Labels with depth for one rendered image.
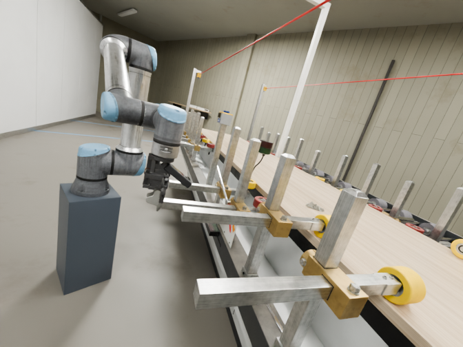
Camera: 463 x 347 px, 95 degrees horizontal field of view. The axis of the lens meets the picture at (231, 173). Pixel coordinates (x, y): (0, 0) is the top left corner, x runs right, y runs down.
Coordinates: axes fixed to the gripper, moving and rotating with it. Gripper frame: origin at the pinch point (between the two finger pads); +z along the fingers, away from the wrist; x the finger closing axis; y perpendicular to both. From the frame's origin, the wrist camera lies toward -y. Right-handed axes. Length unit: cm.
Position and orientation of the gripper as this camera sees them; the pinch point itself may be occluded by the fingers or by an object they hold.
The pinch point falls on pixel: (160, 207)
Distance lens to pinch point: 84.8
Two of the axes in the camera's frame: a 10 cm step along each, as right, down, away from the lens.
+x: 2.9, 3.3, -9.0
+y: -9.2, -1.7, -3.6
